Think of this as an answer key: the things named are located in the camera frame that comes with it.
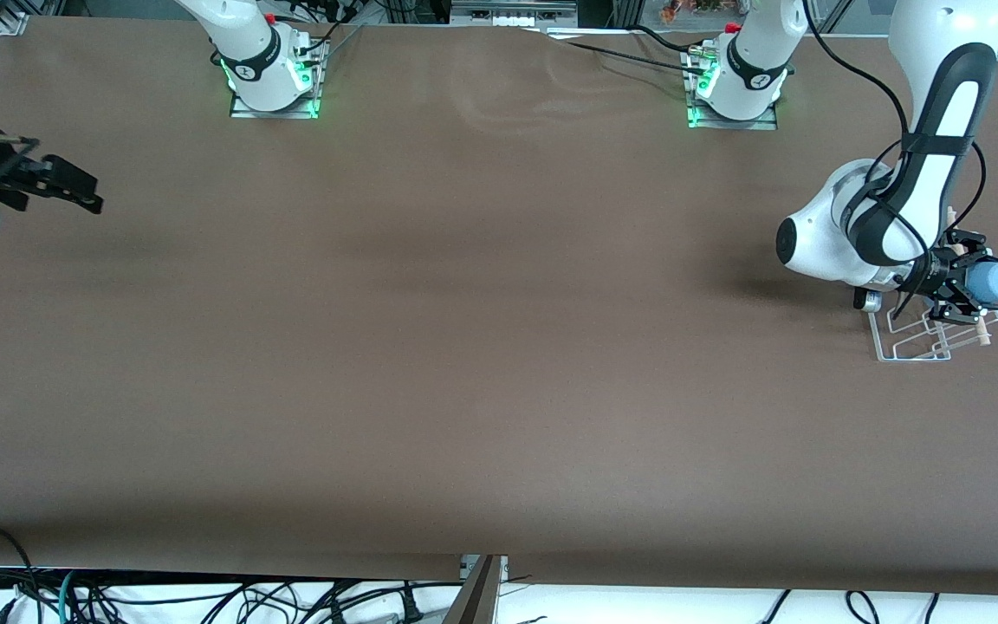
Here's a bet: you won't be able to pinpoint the blue plastic cup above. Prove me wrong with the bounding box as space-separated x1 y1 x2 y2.
967 260 998 305

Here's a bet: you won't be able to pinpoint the orange background items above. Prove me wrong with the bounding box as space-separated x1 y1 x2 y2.
659 0 747 23

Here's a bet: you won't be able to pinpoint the white device box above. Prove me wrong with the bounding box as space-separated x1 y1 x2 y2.
451 0 580 29

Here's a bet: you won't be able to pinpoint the white wire cup rack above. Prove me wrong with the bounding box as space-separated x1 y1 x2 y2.
867 303 998 362

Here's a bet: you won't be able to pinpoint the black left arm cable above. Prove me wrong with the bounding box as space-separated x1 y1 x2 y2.
802 0 988 322

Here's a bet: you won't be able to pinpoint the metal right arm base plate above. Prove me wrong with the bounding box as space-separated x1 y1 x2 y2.
229 39 325 120

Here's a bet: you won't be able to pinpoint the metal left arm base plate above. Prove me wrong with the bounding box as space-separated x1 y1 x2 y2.
687 48 780 131

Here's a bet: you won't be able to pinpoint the thin black table cable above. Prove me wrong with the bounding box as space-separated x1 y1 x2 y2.
542 29 708 79
633 24 716 55

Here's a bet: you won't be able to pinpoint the teal floor cable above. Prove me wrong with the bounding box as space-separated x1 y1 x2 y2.
57 570 88 624

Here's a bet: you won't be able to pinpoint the wooden table post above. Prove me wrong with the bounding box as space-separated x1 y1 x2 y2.
443 555 504 624

